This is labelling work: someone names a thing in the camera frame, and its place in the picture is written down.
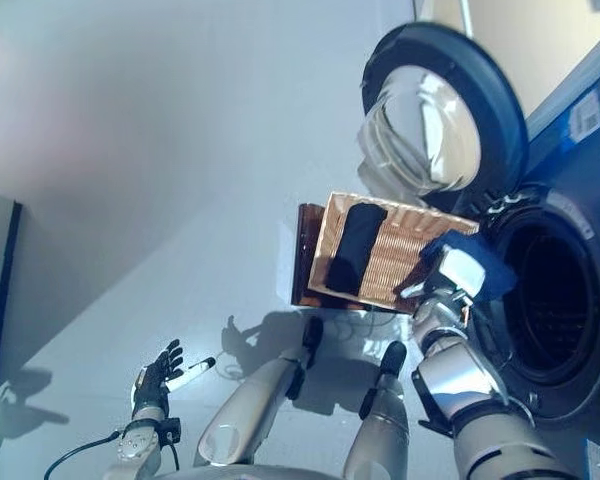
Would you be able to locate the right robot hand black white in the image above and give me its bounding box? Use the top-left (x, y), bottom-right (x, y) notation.
top-left (397, 245), bottom-right (486, 300)

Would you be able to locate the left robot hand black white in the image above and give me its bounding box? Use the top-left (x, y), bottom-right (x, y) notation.
top-left (132, 338), bottom-right (217, 417)

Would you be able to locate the blue garment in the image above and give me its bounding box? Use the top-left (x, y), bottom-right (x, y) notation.
top-left (418, 233), bottom-right (520, 302)

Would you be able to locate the long black garment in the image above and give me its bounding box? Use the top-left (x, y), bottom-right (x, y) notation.
top-left (324, 202), bottom-right (389, 297)

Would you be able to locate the dark grey washing machine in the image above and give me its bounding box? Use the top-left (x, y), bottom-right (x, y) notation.
top-left (458, 49), bottom-right (600, 480)

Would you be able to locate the round washing machine door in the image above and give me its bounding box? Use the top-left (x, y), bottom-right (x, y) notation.
top-left (354, 21), bottom-right (532, 212)

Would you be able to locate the wicker laundry basket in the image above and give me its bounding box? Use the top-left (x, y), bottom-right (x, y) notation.
top-left (307, 191), bottom-right (482, 317)

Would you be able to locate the glossy brown stool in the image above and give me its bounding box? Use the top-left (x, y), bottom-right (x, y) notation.
top-left (289, 202), bottom-right (332, 307)

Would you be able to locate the silver right robot leg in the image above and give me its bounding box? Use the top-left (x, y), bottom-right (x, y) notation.
top-left (342, 342), bottom-right (412, 480)

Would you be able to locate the energy label sticker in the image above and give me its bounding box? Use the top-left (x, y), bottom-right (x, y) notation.
top-left (569, 91), bottom-right (600, 147)

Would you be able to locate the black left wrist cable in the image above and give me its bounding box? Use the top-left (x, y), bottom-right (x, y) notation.
top-left (41, 429), bottom-right (182, 480)

